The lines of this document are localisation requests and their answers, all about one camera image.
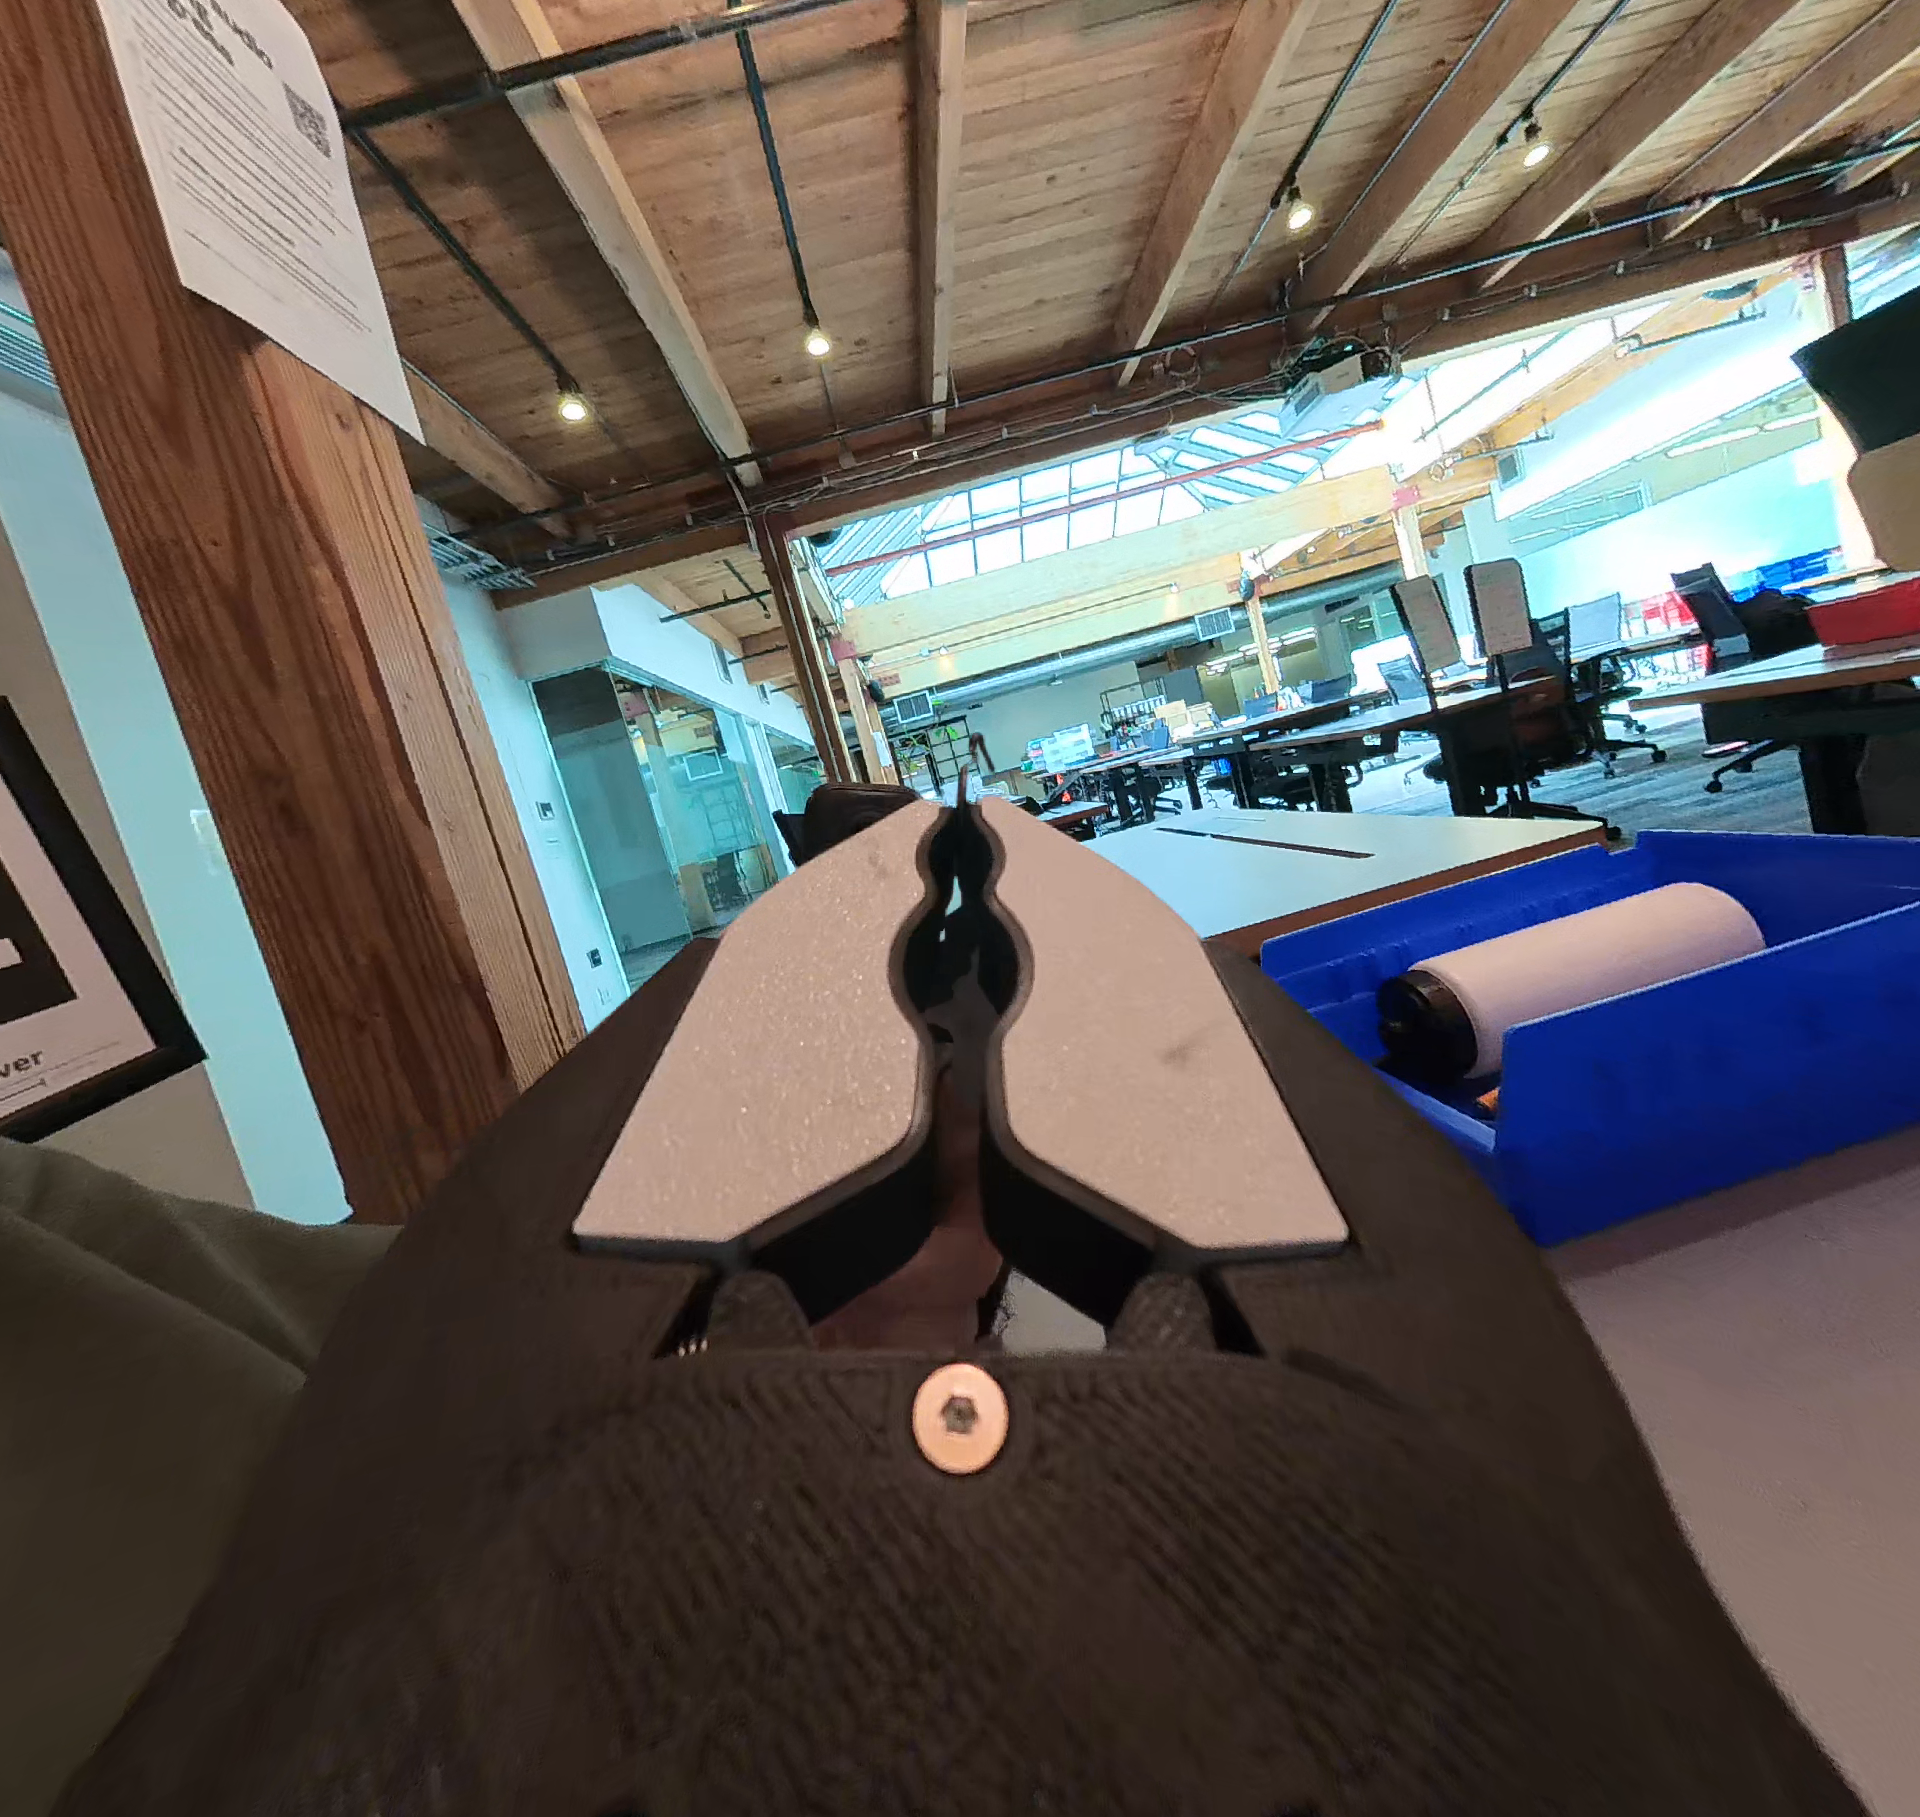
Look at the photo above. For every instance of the white desk with wooden edge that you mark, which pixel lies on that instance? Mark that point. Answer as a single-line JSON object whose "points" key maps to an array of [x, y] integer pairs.
{"points": [[1351, 873]]}

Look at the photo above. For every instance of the wooden support post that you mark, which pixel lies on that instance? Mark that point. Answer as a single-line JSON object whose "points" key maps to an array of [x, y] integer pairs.
{"points": [[270, 646]]}

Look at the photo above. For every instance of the black box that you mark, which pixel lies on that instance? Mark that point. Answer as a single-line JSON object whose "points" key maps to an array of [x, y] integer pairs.
{"points": [[1868, 377]]}

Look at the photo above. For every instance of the blue plastic bin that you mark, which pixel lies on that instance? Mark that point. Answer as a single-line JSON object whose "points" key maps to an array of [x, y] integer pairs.
{"points": [[1651, 1097]]}

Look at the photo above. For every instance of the grey ceiling pipe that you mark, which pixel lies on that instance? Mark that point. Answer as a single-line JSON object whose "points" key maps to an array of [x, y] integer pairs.
{"points": [[720, 29]]}

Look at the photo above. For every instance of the ceiling spot lamp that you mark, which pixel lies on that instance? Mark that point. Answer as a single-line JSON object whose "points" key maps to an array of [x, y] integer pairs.
{"points": [[1532, 148], [572, 407], [1298, 212], [819, 340]]}

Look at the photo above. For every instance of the white bottle with black cap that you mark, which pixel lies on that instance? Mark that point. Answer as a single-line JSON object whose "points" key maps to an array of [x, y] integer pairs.
{"points": [[1590, 962]]}

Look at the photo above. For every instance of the black office chair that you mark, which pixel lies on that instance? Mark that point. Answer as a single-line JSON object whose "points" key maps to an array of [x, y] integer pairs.
{"points": [[1711, 609], [863, 805]]}

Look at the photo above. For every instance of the red plastic bin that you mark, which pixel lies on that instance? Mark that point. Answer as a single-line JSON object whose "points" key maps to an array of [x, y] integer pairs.
{"points": [[1868, 617]]}

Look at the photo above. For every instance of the office desk with black legs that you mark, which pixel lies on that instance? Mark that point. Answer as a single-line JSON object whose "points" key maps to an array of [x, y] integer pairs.
{"points": [[1395, 714]]}

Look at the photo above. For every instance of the cardboard box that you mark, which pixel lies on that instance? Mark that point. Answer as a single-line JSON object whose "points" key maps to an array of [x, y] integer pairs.
{"points": [[1886, 504]]}

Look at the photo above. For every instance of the ceiling projector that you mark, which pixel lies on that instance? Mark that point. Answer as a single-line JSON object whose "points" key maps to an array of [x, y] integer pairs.
{"points": [[1328, 384]]}

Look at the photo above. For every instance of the white paper notice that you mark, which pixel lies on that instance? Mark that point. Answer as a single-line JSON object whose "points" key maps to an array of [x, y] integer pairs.
{"points": [[240, 122]]}

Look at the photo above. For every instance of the glass partition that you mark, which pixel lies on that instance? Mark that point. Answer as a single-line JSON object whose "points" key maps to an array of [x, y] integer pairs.
{"points": [[660, 796]]}

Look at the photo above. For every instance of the computer monitor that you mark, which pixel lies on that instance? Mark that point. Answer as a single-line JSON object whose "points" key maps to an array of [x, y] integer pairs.
{"points": [[1074, 746]]}

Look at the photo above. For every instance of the office chair with pale back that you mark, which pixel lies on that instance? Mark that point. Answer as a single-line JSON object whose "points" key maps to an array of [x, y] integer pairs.
{"points": [[1425, 624], [1501, 609]]}

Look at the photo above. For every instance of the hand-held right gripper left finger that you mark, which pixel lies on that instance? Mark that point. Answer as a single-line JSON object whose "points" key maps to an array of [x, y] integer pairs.
{"points": [[751, 1053]]}

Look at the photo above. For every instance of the black framed poster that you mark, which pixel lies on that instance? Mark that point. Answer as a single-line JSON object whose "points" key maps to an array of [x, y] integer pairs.
{"points": [[60, 976]]}

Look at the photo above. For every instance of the long office desk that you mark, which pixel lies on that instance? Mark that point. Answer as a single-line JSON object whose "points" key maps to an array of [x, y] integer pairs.
{"points": [[1771, 677]]}

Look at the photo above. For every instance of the person's olive sweatshirt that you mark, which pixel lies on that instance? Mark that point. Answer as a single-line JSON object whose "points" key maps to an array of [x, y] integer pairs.
{"points": [[134, 1397]]}

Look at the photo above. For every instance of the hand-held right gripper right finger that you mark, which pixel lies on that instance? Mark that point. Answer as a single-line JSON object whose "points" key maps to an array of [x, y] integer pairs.
{"points": [[1171, 1084]]}

